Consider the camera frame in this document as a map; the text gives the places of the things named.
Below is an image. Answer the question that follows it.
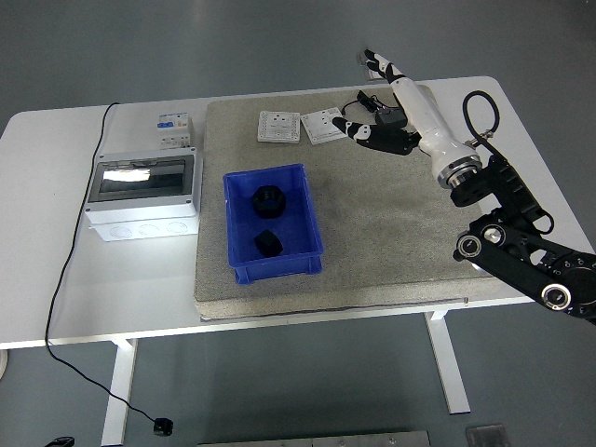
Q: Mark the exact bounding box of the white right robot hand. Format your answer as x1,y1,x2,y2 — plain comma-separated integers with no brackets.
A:
332,48,482,174

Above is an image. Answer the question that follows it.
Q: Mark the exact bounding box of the white table leg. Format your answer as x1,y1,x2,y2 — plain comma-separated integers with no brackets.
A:
101,338,140,447
423,311,471,415

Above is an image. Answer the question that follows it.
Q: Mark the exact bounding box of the blue plastic bin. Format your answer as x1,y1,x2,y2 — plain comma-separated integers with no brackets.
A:
222,163,325,285

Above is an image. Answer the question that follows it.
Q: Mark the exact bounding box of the black adapter cord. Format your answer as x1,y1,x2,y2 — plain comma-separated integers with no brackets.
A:
341,89,397,117

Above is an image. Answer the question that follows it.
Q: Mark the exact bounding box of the long metal plate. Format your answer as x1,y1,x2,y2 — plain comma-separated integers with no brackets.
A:
197,430,432,447

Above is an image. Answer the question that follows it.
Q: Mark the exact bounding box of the grey-brown mat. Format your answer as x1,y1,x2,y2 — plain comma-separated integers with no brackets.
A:
194,83,497,321

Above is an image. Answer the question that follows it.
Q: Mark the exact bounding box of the black power adapter plug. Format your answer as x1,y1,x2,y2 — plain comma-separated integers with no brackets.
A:
374,109,407,127

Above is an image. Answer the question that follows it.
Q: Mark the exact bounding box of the black plastic hex nut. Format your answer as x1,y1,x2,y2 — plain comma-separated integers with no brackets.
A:
251,184,289,220
253,228,284,259

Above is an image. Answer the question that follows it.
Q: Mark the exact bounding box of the long black cable with plug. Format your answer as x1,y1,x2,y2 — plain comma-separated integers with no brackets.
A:
44,102,174,438

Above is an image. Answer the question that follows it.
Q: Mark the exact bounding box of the grey electrical distribution box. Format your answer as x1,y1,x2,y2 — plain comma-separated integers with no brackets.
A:
84,146,204,243

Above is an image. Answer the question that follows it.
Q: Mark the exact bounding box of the white circuit breaker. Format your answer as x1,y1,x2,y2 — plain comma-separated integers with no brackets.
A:
156,112,195,150

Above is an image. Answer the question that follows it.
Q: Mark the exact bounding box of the white wall socket panel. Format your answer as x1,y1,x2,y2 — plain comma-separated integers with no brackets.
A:
257,110,302,144

